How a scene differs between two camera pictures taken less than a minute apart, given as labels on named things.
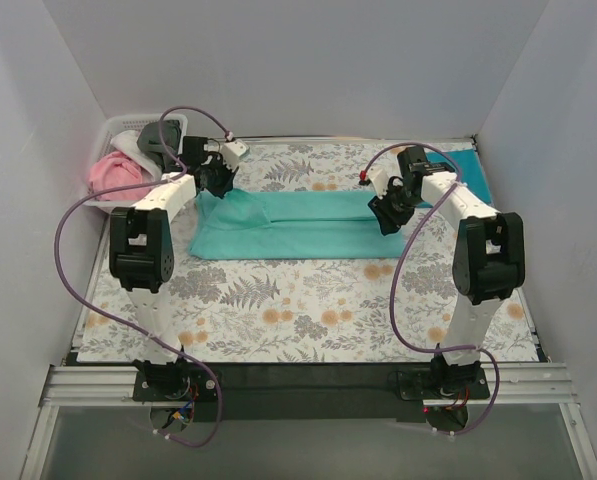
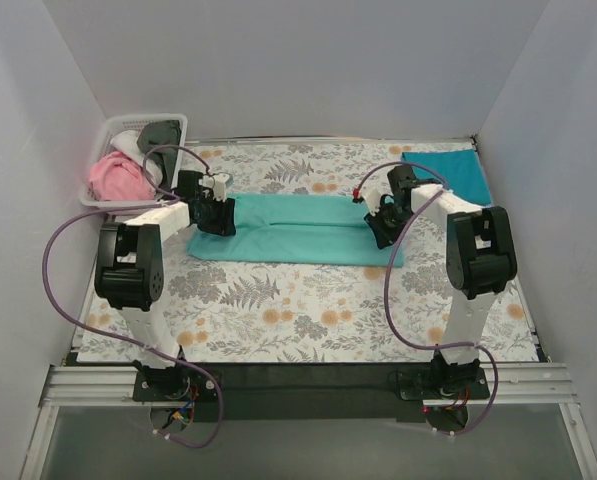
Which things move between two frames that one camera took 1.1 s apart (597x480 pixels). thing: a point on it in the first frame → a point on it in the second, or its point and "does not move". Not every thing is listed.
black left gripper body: (218, 179) → (218, 218)
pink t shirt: (118, 169) does not move
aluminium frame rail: (90, 387) does not move
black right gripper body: (390, 211) → (382, 226)
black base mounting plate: (307, 392) does not move
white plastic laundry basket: (113, 127) does not move
